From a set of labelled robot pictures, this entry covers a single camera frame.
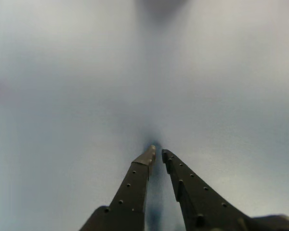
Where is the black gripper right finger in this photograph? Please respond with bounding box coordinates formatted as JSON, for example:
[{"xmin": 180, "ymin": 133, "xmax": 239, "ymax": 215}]
[{"xmin": 161, "ymin": 149, "xmax": 255, "ymax": 231}]

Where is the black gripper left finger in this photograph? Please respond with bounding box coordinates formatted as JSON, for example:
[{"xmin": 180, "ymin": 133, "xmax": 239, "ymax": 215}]
[{"xmin": 79, "ymin": 144, "xmax": 158, "ymax": 231}]

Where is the dark blue-grey table mat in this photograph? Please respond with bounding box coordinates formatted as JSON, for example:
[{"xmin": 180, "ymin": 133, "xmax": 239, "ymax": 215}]
[{"xmin": 0, "ymin": 0, "xmax": 289, "ymax": 231}]

